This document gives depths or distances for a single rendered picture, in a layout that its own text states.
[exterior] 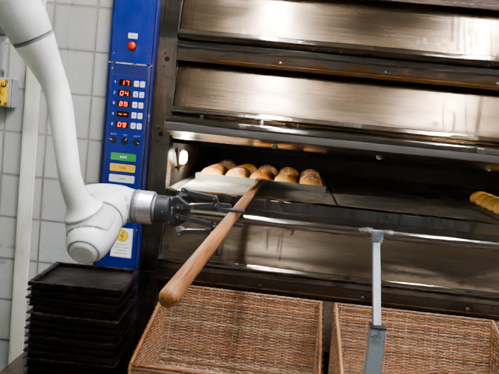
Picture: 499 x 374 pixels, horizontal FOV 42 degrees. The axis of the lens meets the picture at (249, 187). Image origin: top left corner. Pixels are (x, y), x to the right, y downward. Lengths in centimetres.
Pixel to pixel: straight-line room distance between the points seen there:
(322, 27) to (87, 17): 81
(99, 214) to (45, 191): 84
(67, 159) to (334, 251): 107
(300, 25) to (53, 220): 110
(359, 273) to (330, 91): 64
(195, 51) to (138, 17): 22
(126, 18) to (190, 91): 32
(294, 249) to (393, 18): 86
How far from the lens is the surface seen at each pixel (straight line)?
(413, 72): 230
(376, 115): 226
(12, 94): 241
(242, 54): 228
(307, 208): 227
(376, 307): 180
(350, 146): 211
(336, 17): 230
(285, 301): 230
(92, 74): 237
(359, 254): 232
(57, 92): 165
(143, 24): 231
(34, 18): 162
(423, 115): 229
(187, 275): 105
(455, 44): 232
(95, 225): 160
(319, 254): 230
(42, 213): 245
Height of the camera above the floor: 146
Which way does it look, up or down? 6 degrees down
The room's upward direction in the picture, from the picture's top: 6 degrees clockwise
